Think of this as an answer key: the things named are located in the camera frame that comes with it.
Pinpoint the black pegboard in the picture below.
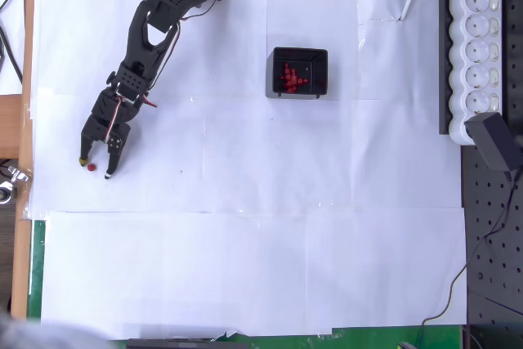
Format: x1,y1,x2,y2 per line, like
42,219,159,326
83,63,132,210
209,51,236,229
460,0,523,349

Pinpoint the white power strip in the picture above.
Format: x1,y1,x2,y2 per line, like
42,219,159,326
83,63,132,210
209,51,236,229
448,0,503,146

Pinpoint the blurred grey object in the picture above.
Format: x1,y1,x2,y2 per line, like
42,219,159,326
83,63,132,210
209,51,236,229
0,306,114,349

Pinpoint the green cutting mat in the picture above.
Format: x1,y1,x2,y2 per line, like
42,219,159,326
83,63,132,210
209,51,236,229
26,220,467,349

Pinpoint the dark ribbed panel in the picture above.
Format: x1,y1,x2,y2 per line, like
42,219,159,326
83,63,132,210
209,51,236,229
0,201,20,309

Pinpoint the black shelf rail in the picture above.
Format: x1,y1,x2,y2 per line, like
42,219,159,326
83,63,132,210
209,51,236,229
438,0,454,136

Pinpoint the flat black device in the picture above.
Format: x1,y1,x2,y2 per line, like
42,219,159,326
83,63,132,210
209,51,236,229
125,338,250,349

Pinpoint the black square bin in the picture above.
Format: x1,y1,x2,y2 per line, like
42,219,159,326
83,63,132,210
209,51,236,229
265,46,329,100

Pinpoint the black power adapter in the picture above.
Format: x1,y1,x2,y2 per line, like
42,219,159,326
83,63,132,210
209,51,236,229
464,111,518,173

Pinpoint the brown wooden board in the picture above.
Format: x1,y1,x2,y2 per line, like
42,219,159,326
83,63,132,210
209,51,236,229
0,0,37,320

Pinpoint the white paper table cover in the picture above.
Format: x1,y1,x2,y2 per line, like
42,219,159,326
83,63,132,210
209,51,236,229
26,0,469,342

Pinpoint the thin black adapter cable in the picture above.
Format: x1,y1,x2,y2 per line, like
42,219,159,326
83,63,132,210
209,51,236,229
417,168,519,349

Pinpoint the silver metal clamp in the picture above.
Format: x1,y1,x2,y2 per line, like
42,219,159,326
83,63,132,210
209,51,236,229
6,164,32,183

